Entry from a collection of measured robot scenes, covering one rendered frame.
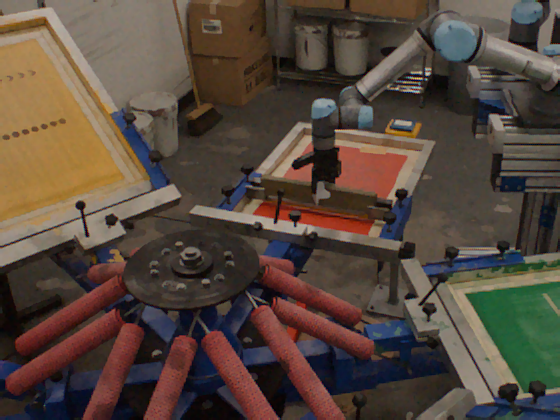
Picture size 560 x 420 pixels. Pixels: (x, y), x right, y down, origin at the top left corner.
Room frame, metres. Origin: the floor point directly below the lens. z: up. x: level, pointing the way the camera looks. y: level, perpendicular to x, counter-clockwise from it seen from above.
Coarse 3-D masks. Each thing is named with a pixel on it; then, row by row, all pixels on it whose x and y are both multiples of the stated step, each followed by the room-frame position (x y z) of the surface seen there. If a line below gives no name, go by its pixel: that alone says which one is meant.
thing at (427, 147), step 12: (300, 132) 2.68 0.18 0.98; (336, 132) 2.68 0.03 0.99; (348, 132) 2.67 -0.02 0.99; (360, 132) 2.67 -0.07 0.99; (288, 144) 2.55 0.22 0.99; (372, 144) 2.63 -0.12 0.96; (384, 144) 2.62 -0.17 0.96; (396, 144) 2.60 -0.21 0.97; (408, 144) 2.59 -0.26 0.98; (420, 144) 2.57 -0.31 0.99; (432, 144) 2.56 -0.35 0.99; (276, 156) 2.45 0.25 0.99; (420, 156) 2.46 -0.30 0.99; (264, 168) 2.35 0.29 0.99; (420, 168) 2.36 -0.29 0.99; (408, 180) 2.27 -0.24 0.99; (420, 180) 2.32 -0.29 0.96; (408, 192) 2.18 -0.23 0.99; (240, 204) 2.11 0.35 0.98
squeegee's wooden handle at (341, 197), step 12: (264, 180) 2.15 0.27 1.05; (276, 180) 2.14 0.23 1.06; (288, 180) 2.13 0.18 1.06; (300, 180) 2.13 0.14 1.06; (276, 192) 2.13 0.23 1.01; (288, 192) 2.12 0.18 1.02; (300, 192) 2.11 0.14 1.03; (336, 192) 2.07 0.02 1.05; (348, 192) 2.06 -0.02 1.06; (360, 192) 2.06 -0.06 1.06; (372, 192) 2.06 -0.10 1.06; (324, 204) 2.08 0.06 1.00; (336, 204) 2.07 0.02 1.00; (348, 204) 2.06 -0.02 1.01; (360, 204) 2.05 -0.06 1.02; (372, 204) 2.03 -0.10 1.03
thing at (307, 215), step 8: (304, 152) 2.55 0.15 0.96; (344, 152) 2.56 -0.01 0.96; (352, 152) 2.56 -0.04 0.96; (288, 176) 2.35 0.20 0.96; (296, 176) 2.35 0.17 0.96; (264, 208) 2.12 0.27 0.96; (272, 208) 2.12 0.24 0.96; (280, 208) 2.12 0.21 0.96; (288, 208) 2.12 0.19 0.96; (296, 208) 2.12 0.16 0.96; (304, 208) 2.12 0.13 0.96; (264, 216) 2.07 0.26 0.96; (272, 216) 2.07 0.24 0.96; (280, 216) 2.07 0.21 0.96; (288, 216) 2.07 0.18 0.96; (304, 216) 2.07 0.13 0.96; (312, 216) 2.07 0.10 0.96; (304, 224) 2.02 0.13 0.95
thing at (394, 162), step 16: (352, 160) 2.48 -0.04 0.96; (368, 160) 2.49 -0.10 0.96; (384, 160) 2.49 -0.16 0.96; (400, 160) 2.49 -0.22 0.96; (384, 176) 2.36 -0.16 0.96; (384, 192) 2.24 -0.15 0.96; (320, 224) 2.02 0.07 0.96; (336, 224) 2.02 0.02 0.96; (352, 224) 2.02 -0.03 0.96; (368, 224) 2.02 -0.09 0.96
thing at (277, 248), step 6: (276, 240) 1.79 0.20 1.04; (270, 246) 1.76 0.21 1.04; (276, 246) 1.76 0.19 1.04; (282, 246) 1.76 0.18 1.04; (288, 246) 1.76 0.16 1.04; (294, 246) 1.80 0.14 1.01; (264, 252) 1.73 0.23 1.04; (270, 252) 1.73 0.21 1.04; (276, 252) 1.73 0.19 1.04; (282, 252) 1.73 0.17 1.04; (288, 252) 1.75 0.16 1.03; (282, 258) 1.71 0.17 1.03; (288, 258) 1.75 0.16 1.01
